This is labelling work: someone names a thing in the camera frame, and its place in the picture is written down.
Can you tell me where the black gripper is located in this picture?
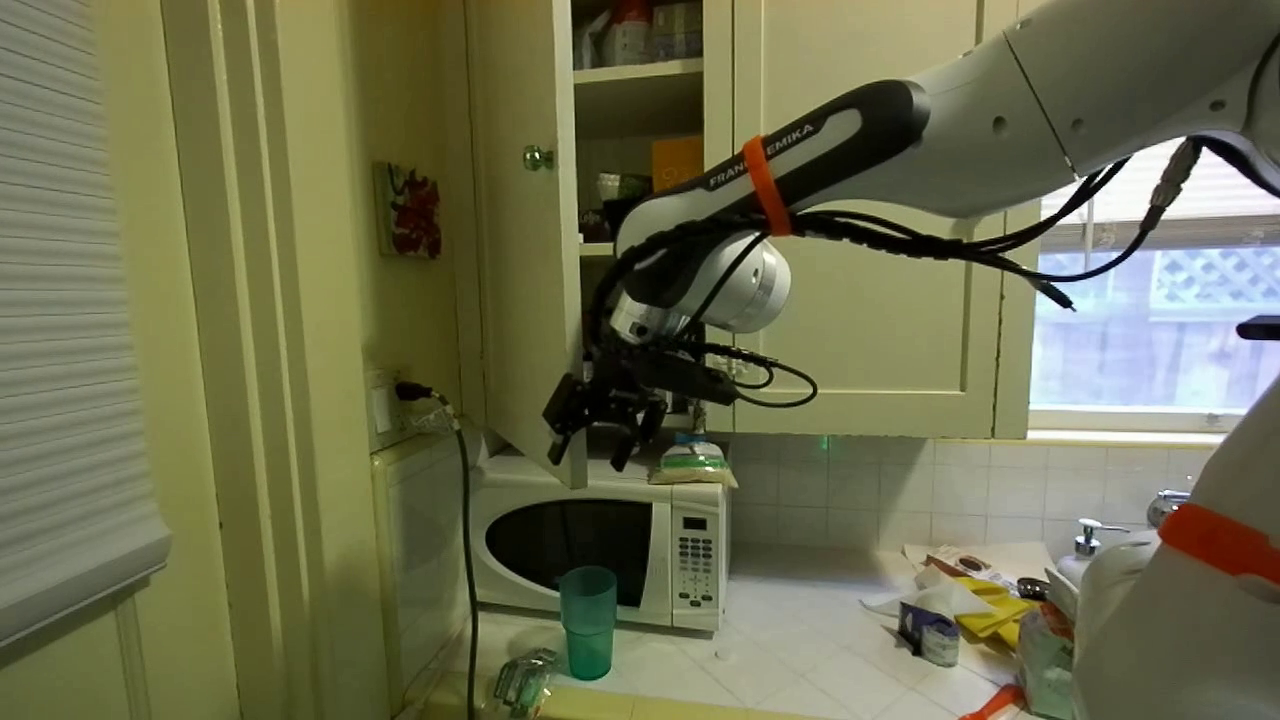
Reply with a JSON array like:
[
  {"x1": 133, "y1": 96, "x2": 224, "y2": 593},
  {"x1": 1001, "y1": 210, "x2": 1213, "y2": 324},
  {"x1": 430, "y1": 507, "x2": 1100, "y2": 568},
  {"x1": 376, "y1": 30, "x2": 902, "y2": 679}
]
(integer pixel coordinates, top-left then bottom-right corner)
[{"x1": 546, "y1": 346, "x2": 737, "y2": 472}]

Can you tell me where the cream cabinet door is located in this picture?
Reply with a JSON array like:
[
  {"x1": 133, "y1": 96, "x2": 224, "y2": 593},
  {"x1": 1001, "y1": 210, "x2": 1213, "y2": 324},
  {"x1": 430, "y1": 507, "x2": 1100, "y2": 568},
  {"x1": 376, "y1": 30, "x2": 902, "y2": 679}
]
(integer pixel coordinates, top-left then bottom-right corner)
[{"x1": 467, "y1": 0, "x2": 588, "y2": 490}]

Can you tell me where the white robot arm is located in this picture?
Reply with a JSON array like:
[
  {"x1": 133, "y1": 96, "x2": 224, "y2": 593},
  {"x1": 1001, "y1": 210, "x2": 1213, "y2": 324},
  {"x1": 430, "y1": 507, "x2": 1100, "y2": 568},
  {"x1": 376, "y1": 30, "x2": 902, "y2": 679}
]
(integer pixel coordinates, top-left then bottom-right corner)
[{"x1": 546, "y1": 0, "x2": 1280, "y2": 720}]

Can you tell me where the green packet on microwave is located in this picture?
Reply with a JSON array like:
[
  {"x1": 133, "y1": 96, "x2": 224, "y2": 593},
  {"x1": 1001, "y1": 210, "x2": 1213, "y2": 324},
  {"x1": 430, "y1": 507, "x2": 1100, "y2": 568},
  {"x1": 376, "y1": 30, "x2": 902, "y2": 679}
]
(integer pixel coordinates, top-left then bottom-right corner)
[{"x1": 652, "y1": 438, "x2": 737, "y2": 490}]

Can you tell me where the white microwave oven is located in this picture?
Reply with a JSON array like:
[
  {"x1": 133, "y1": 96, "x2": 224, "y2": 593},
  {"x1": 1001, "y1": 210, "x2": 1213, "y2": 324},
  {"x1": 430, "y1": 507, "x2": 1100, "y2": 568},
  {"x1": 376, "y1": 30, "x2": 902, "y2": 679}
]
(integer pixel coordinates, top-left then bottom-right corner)
[{"x1": 471, "y1": 458, "x2": 727, "y2": 635}]

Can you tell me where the green plastic cup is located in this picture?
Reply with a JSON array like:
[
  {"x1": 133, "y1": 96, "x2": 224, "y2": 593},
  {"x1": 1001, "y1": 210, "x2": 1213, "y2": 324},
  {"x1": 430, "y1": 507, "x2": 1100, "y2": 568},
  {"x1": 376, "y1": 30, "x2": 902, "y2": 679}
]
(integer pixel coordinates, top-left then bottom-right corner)
[{"x1": 560, "y1": 565, "x2": 618, "y2": 679}]

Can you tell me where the orange box in cabinet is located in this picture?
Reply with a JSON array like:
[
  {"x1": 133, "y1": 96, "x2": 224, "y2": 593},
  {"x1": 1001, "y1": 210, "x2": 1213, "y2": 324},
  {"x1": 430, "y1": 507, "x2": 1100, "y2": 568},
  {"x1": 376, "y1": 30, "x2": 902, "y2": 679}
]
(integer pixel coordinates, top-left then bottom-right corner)
[{"x1": 647, "y1": 136, "x2": 703, "y2": 194}]

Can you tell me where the green glass cabinet knob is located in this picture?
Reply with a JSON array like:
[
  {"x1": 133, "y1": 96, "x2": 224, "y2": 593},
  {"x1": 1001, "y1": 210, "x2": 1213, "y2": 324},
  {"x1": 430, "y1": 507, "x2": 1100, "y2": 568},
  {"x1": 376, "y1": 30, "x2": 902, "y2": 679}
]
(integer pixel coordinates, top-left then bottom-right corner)
[{"x1": 520, "y1": 143, "x2": 557, "y2": 172}]

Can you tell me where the white coffee bag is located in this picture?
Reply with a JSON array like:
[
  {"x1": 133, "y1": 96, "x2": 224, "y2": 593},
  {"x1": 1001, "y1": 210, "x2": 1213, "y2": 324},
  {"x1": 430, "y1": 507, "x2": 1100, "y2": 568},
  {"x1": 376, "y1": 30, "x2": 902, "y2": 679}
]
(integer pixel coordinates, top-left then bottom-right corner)
[{"x1": 897, "y1": 604, "x2": 960, "y2": 670}]

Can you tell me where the white window blind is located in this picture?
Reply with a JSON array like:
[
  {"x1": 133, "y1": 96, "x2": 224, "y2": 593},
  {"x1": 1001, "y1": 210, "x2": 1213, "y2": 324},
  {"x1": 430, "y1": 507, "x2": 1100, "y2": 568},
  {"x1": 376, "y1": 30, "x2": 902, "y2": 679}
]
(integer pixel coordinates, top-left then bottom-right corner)
[{"x1": 0, "y1": 0, "x2": 170, "y2": 656}]

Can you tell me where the kitchen window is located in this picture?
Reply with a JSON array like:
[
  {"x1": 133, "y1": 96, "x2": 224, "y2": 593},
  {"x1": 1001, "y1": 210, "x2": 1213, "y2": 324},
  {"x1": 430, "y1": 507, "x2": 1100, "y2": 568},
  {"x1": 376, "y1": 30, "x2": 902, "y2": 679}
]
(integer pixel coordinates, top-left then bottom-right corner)
[{"x1": 1031, "y1": 154, "x2": 1280, "y2": 432}]

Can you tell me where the black power cord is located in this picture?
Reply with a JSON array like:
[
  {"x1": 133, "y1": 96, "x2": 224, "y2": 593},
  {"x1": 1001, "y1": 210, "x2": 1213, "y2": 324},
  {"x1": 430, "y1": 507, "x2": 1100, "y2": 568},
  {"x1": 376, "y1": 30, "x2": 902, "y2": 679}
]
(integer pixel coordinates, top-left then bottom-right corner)
[{"x1": 394, "y1": 382, "x2": 484, "y2": 720}]

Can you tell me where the red wall picture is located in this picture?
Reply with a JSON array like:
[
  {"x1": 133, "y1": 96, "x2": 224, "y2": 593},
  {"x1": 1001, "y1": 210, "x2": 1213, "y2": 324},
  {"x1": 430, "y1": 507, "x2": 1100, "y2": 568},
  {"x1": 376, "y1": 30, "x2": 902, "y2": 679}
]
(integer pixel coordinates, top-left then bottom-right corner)
[{"x1": 379, "y1": 163, "x2": 443, "y2": 262}]

